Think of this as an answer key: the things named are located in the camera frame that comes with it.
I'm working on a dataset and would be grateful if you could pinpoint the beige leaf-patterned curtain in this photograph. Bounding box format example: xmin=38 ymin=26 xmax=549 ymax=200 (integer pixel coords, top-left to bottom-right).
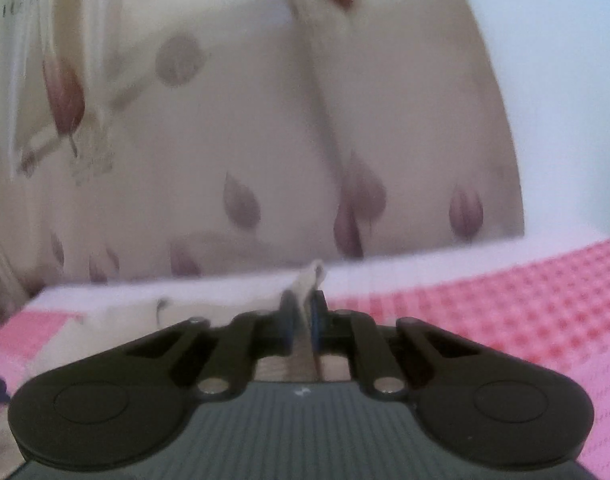
xmin=0 ymin=0 xmax=524 ymax=323

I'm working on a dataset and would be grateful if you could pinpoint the pink and lilac bedsheet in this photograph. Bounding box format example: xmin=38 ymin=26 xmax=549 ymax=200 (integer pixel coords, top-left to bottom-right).
xmin=0 ymin=226 xmax=610 ymax=479

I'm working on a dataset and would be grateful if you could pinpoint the cream white small garment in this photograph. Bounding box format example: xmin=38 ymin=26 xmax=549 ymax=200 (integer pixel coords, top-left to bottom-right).
xmin=0 ymin=262 xmax=325 ymax=392

